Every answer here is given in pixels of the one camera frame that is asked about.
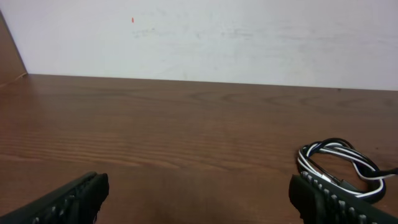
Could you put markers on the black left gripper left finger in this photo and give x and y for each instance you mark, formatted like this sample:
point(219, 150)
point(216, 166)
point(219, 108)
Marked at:
point(77, 202)

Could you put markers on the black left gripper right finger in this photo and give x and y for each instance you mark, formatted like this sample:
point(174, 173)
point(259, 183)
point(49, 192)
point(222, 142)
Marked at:
point(320, 202)

